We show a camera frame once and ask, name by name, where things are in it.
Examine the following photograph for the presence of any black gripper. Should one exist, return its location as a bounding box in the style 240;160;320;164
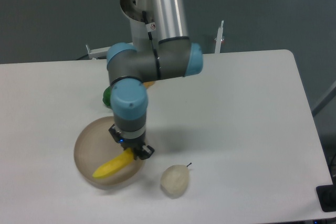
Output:
108;124;154;160

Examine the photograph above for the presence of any yellow banana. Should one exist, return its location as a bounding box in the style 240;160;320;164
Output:
92;148;134;179

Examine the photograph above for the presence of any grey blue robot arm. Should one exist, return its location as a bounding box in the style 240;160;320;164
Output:
107;0;203;160

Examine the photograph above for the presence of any beige round plate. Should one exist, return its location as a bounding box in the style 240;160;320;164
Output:
73;116;145;190

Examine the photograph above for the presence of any green bell pepper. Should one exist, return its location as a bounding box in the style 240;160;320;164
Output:
102;86;112;109

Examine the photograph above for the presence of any white pear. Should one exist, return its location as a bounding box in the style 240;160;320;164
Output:
160;162;192;199

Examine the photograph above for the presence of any orange bread roll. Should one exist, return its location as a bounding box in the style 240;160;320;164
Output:
143;81;155;89

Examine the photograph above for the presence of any black device at edge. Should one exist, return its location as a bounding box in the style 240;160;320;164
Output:
316;185;335;212

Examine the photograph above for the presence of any grey table leg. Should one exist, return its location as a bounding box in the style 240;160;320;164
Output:
311;81;335;117

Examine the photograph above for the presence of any white metal frame bracket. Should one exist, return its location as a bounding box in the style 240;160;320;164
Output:
86;44;110;59

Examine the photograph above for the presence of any white upright post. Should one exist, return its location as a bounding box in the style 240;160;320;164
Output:
214;20;224;54

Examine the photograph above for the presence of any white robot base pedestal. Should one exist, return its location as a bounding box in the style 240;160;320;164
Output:
120;0;158;51

